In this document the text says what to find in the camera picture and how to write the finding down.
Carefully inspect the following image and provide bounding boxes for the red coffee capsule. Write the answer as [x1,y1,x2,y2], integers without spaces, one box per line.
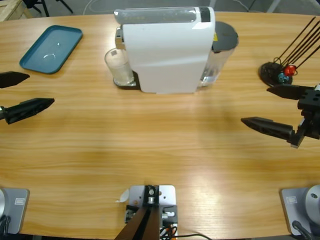
[284,64,298,77]

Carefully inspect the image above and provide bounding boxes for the thin black cable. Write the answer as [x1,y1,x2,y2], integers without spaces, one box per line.
[174,232,213,240]

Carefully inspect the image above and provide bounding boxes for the clear glass cup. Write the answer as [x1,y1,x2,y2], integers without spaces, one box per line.
[104,47,135,87]

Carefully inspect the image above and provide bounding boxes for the dark camera post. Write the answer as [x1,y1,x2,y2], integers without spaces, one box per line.
[116,184,161,240]

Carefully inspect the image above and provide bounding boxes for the white capsule coffee machine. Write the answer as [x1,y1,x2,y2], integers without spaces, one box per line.
[114,6,217,96]

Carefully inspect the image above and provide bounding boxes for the white floor cable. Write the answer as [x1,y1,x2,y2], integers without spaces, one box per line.
[83,0,118,15]
[236,0,251,12]

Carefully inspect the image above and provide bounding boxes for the orange wires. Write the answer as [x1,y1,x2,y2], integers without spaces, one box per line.
[159,223,179,237]

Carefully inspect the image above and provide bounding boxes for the black base cable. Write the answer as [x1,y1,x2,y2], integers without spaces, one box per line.
[0,215,12,235]
[291,220,313,240]

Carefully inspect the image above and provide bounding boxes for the clear water tank black lid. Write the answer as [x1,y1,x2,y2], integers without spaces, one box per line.
[199,21,240,87]

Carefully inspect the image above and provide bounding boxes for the silver grille drip tray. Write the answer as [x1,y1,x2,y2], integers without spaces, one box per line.
[113,70,141,91]

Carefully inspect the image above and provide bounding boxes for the silver coffee machine lever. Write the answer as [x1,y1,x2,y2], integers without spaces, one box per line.
[113,6,201,25]

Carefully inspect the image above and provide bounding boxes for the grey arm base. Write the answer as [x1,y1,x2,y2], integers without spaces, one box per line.
[279,184,320,236]
[0,187,30,235]

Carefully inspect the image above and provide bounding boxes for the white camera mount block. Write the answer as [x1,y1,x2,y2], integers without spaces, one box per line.
[126,184,179,237]

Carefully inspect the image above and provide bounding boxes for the black stand legs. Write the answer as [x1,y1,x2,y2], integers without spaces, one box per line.
[23,0,75,15]

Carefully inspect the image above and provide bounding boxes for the light wooden crate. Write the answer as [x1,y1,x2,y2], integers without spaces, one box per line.
[0,0,35,22]

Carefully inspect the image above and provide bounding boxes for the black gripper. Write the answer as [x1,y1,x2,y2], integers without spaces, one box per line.
[241,84,320,148]
[0,71,55,125]

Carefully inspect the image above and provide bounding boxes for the grey metal leg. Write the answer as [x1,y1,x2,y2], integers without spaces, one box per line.
[266,0,282,13]

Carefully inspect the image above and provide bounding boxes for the white tape tab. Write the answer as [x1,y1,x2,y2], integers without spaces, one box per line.
[114,188,130,204]

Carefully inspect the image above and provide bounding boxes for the black capsule holder with rods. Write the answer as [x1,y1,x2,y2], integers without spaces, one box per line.
[258,16,320,88]

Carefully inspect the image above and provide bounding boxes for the teal plastic tray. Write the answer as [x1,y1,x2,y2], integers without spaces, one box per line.
[19,24,84,75]

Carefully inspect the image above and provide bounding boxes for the blue coffee capsule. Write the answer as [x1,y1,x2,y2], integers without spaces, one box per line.
[277,71,290,84]

